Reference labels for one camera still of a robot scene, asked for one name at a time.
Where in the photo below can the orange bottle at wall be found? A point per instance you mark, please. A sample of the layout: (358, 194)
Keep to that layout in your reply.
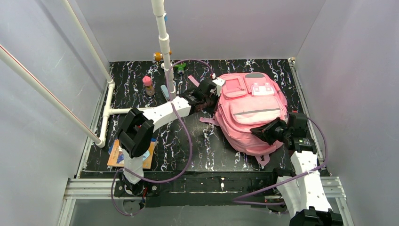
(158, 56)

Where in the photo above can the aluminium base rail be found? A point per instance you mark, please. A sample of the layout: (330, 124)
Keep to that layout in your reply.
(100, 189)

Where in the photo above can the pink student backpack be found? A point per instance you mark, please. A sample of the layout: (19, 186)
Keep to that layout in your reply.
(248, 100)

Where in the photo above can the green white marker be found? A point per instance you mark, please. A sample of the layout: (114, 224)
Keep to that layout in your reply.
(180, 68)

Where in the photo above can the blue children's book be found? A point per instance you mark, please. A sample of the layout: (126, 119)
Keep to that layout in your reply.
(110, 151)

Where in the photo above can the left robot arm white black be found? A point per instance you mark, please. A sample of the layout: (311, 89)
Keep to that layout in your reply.
(135, 133)

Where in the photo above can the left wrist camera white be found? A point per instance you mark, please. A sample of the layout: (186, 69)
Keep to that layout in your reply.
(216, 86)

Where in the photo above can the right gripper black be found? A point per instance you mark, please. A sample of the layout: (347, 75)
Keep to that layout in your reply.
(269, 131)

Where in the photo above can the pink cap bottle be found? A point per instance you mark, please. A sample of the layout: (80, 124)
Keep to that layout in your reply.
(148, 85)

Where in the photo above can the orange children's book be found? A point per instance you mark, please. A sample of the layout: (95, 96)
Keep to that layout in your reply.
(116, 159)

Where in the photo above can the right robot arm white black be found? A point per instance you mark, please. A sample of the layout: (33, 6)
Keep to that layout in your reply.
(302, 190)

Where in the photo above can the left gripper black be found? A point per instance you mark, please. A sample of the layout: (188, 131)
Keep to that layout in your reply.
(205, 101)

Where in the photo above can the white pvc pipe frame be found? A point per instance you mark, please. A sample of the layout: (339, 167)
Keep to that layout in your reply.
(25, 74)

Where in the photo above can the light blue eraser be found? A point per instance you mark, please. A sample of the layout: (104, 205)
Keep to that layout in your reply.
(165, 92)

